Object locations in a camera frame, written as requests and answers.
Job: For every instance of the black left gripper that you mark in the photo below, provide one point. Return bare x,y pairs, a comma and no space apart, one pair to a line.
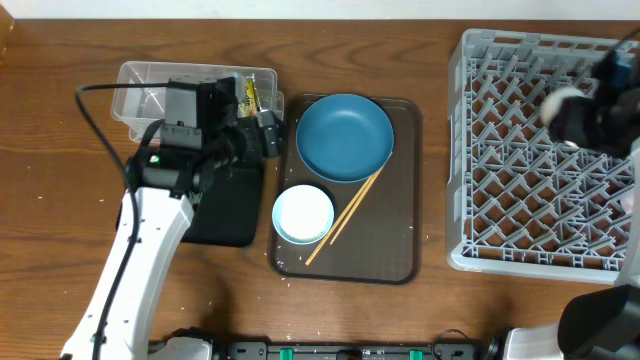
266,146

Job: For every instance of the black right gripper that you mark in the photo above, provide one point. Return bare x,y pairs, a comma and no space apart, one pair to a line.
572,127

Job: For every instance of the yellow green snack wrapper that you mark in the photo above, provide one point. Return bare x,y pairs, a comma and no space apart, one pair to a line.
248,101

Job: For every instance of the white cup green inside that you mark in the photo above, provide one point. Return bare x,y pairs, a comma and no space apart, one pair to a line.
551,105

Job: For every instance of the dark blue plate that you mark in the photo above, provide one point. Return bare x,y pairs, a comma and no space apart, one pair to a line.
344,138

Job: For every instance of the white cup pink inside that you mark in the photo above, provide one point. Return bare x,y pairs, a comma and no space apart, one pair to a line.
627,201

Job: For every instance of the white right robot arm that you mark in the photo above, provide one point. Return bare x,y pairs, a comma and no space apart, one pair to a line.
602,324

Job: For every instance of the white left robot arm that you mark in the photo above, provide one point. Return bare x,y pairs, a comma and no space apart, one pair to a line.
196,176

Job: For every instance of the grey dishwasher rack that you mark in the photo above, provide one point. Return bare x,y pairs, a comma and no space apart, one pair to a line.
518,203

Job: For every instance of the clear plastic waste bin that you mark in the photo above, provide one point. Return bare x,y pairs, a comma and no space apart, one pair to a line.
137,108

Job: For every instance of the black plastic tray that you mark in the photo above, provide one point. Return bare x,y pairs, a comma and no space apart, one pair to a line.
227,212

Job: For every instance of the light blue rice bowl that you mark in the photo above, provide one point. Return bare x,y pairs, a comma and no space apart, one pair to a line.
303,214

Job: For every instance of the wooden chopstick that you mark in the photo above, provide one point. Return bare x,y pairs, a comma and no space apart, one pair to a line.
323,241
353,206

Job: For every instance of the brown serving tray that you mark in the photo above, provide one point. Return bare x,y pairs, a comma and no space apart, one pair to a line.
381,242

